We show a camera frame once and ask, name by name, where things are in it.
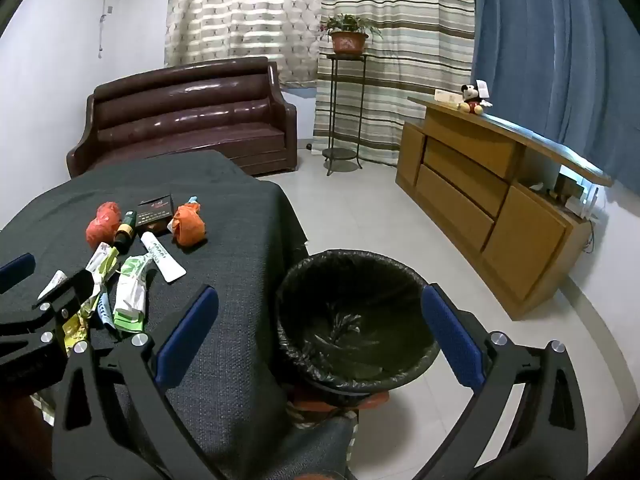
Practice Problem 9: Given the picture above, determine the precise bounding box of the mouse plush toy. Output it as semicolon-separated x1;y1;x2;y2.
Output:
459;83;493;115

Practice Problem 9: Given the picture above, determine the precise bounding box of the beige circle-patterned curtain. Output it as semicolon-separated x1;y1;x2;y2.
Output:
165;0;323;86

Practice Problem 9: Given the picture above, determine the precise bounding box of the white squeeze tube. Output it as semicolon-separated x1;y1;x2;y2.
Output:
140;232;187;283

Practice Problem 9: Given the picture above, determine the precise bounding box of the blue and white wrapper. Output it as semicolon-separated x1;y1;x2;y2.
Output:
95;292;114;329

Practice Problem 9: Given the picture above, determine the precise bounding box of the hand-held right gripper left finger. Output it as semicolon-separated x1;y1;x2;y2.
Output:
52;284;221;480

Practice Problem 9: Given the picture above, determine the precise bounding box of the dark green bottle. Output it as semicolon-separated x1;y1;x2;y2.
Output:
112;210;139;253

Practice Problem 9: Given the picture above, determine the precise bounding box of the trash bin with black liner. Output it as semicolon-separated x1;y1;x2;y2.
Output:
275;249;441;393

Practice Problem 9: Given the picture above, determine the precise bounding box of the small brown box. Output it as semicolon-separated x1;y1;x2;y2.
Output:
556;172;583;201

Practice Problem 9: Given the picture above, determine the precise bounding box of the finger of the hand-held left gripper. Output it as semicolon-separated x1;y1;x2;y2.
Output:
0;270;101;356
0;253;37;293

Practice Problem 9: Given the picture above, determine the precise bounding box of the green and white plastic bag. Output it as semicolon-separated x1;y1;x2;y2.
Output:
112;255;151;333

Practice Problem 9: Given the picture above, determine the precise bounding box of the dark brown leather sofa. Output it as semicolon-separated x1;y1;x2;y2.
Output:
66;56;299;178

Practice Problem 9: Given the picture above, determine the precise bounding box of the orange plastic bag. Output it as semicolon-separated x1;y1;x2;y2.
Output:
167;203;207;251

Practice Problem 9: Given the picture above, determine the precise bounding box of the potted plant in terracotta pot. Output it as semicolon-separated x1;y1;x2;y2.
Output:
320;14;383;56

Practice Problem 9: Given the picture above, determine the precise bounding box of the small white wrapper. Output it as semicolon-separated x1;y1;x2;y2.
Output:
37;270;68;298

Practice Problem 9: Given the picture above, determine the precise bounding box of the wooden cabinet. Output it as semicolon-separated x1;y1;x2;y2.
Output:
395;96;615;320

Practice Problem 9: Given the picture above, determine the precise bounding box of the striped curtain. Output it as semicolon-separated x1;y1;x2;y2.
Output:
314;0;476;165

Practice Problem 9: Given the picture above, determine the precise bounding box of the black metal plant stand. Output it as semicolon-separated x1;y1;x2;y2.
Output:
320;52;371;177

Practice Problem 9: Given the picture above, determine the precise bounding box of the yellow wrapper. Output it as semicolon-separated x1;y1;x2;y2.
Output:
62;305;101;352

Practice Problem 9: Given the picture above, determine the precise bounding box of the table with dark grey cloth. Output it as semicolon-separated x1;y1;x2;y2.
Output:
0;149;357;480

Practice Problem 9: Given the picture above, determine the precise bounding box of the black cardboard box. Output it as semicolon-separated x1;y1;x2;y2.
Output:
136;193;174;235

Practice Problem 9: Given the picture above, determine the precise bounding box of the router cable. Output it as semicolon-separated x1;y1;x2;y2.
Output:
582;217;601;256

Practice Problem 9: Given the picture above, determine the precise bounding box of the red plastic bag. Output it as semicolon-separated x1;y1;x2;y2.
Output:
85;201;123;249

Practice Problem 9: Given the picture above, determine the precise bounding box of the white router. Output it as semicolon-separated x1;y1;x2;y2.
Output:
565;187;606;221

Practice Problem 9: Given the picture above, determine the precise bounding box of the striped cloth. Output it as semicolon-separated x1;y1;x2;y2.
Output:
287;402;361;432

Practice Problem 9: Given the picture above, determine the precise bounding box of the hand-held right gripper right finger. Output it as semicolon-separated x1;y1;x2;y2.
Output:
412;284;588;480

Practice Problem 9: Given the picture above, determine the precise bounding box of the air conditioner cable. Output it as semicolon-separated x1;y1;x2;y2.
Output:
97;0;113;58

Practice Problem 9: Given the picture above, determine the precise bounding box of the blue curtain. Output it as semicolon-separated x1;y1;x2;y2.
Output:
470;0;640;201

